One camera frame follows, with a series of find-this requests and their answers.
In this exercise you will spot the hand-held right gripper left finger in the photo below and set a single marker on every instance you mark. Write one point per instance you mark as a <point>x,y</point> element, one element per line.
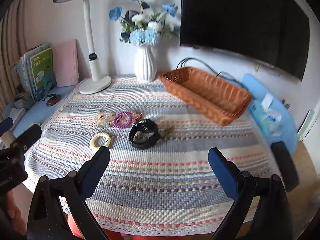
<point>96,177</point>

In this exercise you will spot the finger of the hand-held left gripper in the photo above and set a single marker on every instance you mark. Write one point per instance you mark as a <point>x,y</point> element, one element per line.
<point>27,136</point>
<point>5,127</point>

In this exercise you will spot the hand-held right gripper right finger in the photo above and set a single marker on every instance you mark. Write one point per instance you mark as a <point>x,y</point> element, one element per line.
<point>222,177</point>

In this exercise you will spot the black wrist watch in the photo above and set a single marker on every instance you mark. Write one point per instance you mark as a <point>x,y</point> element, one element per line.
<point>150,127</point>

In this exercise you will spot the brown wicker basket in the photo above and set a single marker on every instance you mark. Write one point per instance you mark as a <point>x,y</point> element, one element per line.
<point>212,97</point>

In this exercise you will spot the grey round object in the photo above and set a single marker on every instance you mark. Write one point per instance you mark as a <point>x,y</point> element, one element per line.
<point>22,100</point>

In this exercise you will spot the brown wooden round item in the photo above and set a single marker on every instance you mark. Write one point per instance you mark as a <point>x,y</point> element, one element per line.
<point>53,101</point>

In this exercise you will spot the row of books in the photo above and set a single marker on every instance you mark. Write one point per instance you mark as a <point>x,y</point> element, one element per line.
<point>25,75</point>

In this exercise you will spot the striped woven table mat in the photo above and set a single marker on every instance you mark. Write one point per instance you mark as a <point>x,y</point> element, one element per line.
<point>162,180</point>

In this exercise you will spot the green cover book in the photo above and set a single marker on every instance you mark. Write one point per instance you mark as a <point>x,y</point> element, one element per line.
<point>41,67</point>

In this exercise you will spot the blue tissue pack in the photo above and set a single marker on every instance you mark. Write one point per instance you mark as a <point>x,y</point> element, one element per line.
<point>267,115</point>

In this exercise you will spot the pink folder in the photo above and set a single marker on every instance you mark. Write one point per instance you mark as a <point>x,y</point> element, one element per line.
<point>66,65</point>

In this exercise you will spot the beige curtain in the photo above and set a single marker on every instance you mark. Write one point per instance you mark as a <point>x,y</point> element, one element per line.
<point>10,42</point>

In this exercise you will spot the white desk lamp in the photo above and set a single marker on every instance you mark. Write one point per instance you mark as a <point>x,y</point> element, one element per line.
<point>93,72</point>

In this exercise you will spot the white green book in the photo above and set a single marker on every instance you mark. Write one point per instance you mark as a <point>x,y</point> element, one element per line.
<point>307,125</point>

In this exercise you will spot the white ribbed vase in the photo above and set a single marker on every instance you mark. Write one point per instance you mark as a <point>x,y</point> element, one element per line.
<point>145,65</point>

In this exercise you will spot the blue and white flowers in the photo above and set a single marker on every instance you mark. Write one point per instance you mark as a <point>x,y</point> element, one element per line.
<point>143,36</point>

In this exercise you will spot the black flat screen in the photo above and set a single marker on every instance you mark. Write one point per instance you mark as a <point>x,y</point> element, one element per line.
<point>237,12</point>

